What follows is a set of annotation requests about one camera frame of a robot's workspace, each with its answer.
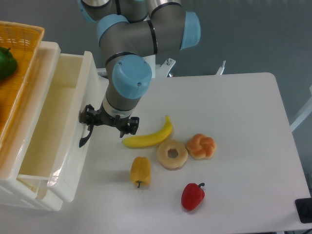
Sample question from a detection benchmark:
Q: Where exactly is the orange woven basket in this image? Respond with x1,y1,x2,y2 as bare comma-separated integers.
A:
0,21,45,145

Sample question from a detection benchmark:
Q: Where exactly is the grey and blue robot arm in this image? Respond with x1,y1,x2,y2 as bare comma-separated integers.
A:
78,0,201,135

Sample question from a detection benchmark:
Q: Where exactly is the plain bagel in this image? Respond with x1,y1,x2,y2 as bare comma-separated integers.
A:
156,139,188,170

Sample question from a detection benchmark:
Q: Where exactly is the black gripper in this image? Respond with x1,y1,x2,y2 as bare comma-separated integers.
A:
78,104,139,138

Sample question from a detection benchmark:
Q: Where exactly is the knotted bread roll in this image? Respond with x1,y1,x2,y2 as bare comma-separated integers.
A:
186,134,217,160

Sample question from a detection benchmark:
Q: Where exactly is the white plastic drawer cabinet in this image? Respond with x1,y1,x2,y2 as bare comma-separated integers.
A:
0,41,63,211

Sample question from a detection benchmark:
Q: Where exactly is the yellow bell pepper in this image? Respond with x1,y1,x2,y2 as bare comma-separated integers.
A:
130,156,151,188

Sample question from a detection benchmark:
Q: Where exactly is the green bell pepper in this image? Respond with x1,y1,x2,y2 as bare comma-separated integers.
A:
0,47,18,80

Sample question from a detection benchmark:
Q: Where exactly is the white frame leg at right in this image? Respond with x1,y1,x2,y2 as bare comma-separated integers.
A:
290,86,312,132

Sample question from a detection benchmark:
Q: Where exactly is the yellow banana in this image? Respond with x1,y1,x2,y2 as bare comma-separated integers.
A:
122,115,173,148

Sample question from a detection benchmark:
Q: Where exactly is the red bell pepper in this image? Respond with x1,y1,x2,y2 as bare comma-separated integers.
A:
181,183,205,211

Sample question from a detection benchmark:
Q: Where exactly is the black device at table edge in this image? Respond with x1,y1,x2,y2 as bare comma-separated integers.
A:
295,198,312,223

